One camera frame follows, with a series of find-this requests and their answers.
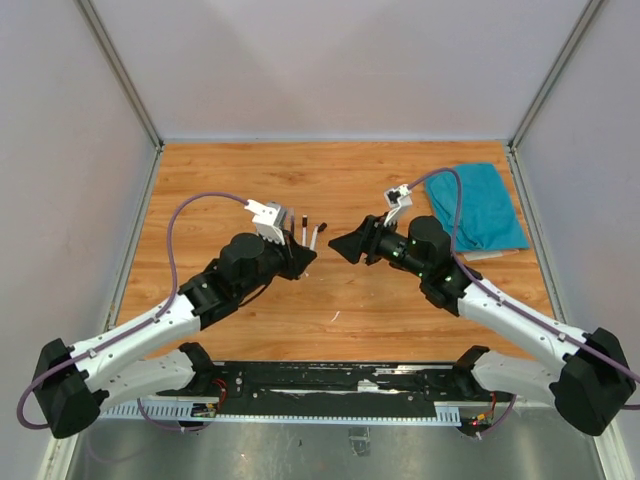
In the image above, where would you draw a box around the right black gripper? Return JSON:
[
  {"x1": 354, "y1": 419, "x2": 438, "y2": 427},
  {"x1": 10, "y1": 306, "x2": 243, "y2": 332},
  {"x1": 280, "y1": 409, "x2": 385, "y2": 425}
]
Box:
[{"x1": 329, "y1": 211, "x2": 428, "y2": 279}]

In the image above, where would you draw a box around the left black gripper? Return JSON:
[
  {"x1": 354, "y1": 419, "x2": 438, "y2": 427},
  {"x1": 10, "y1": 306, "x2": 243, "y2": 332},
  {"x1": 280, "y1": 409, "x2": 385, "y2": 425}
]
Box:
[{"x1": 237, "y1": 226, "x2": 316, "y2": 299}]

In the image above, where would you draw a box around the white marker black tip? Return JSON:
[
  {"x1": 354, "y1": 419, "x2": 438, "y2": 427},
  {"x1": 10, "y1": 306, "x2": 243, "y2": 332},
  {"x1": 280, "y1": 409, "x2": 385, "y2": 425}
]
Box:
[{"x1": 309, "y1": 224, "x2": 321, "y2": 251}]

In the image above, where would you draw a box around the small white pen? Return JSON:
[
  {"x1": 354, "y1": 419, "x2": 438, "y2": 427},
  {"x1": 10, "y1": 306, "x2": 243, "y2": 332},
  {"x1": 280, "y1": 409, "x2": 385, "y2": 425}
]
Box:
[{"x1": 301, "y1": 215, "x2": 308, "y2": 246}]

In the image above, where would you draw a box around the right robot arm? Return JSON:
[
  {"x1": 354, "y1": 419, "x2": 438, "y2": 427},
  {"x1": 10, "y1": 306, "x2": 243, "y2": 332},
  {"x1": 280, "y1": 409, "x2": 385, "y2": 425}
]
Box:
[{"x1": 329, "y1": 215, "x2": 636, "y2": 436}]

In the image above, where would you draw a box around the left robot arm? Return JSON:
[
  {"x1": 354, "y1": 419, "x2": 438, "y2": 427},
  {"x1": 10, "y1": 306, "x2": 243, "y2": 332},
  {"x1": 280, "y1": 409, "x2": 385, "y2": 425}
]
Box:
[{"x1": 33, "y1": 233, "x2": 317, "y2": 439}]

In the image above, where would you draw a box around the teal cloth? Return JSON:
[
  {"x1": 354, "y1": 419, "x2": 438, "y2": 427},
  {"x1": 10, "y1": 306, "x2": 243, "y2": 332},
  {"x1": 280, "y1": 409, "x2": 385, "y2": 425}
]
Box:
[{"x1": 425, "y1": 163, "x2": 529, "y2": 253}]

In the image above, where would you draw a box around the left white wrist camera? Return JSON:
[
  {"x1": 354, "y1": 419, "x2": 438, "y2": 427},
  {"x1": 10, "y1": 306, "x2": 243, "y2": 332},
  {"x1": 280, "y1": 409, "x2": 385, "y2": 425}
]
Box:
[{"x1": 245, "y1": 199, "x2": 290, "y2": 245}]

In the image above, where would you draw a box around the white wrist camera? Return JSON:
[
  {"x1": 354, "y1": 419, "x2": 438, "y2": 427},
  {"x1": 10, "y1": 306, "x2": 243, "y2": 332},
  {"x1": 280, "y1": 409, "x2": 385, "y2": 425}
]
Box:
[
  {"x1": 384, "y1": 184, "x2": 413, "y2": 227},
  {"x1": 245, "y1": 199, "x2": 290, "y2": 245}
]

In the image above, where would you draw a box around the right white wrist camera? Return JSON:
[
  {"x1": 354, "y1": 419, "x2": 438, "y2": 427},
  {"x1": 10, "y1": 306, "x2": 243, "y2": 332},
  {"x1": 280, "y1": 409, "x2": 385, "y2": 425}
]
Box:
[{"x1": 384, "y1": 184, "x2": 413, "y2": 227}]

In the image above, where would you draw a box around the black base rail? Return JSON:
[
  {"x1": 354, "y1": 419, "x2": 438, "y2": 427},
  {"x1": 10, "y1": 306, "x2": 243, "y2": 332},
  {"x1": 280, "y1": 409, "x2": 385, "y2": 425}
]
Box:
[{"x1": 199, "y1": 360, "x2": 481, "y2": 419}]

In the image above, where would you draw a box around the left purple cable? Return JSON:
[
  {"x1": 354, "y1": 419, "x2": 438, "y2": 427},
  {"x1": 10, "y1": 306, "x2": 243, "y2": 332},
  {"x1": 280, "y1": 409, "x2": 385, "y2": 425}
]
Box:
[{"x1": 17, "y1": 192, "x2": 249, "y2": 431}]

